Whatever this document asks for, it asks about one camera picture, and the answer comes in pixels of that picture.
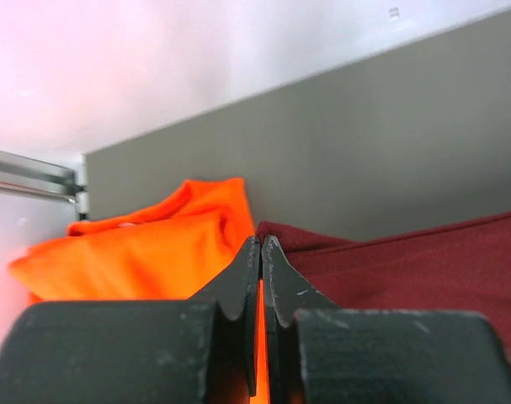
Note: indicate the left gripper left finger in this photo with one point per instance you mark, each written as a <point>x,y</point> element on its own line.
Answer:
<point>199,350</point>

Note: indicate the dark red t shirt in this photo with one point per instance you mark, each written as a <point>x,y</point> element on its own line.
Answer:
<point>464,266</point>

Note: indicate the orange folded t shirt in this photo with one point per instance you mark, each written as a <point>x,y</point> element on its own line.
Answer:
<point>168,251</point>

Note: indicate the aluminium frame rail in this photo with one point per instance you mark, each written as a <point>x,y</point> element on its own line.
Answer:
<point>36,178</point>

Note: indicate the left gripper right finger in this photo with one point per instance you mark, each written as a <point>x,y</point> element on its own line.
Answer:
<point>321,353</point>

